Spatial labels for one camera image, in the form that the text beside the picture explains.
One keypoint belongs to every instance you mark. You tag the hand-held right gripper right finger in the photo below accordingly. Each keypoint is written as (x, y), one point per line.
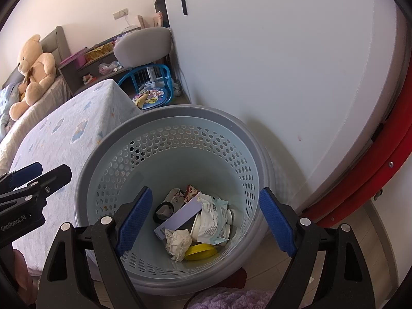
(278, 222)

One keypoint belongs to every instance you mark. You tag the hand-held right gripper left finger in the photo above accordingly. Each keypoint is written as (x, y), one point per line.
(133, 222)

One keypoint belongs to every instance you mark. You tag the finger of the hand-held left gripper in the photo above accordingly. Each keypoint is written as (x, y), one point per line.
(48, 183)
(25, 173)

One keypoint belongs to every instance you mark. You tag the small black object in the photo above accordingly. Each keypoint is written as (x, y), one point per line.
(162, 210)

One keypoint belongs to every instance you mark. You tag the purple cartoon box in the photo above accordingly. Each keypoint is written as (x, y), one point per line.
(180, 215)

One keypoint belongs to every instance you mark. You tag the white paper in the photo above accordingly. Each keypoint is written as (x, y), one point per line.
(178, 239)

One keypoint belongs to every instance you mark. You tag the pale green wipes packet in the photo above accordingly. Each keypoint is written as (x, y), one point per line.
(212, 215)

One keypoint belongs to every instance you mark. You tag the grey perforated plastic basket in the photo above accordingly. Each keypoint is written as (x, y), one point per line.
(193, 154)

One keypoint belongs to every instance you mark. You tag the person's left hand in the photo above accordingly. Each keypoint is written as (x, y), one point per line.
(24, 273)

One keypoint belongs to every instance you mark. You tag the blue printed blanket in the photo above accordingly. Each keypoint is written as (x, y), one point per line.
(64, 128)

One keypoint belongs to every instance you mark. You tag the blue folded quilt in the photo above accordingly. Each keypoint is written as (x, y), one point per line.
(8, 103)

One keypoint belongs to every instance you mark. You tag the bed with beige cover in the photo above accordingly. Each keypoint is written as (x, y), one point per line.
(54, 90)

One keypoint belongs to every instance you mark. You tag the large beige teddy bear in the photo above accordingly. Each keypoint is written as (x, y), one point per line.
(35, 70)

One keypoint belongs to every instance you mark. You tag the grey shelf unit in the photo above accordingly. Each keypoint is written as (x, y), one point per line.
(74, 77)

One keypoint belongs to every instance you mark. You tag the small cup on shelf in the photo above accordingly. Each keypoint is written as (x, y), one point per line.
(88, 79)

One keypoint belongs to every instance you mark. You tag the pink plastic box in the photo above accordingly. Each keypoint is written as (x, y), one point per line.
(74, 58)

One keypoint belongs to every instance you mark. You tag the blue metal stool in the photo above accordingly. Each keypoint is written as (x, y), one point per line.
(151, 98)

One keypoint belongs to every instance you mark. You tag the pink plastic bag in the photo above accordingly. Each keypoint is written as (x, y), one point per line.
(107, 67)

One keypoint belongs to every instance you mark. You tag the grey padded headboard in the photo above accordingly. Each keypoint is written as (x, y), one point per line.
(53, 38)

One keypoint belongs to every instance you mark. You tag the gold foil packets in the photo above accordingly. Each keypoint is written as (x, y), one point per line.
(99, 51)

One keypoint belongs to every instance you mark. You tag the white wardrobe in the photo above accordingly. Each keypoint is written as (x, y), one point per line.
(273, 70)

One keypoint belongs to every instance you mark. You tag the grey chair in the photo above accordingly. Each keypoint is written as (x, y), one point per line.
(141, 45)

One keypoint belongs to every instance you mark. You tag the pink gift box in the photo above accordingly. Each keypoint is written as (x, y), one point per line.
(143, 21)

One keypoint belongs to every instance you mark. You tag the red frame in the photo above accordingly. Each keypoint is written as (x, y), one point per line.
(370, 180)

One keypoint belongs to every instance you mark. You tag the wall socket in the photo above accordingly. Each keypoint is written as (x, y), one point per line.
(120, 14)

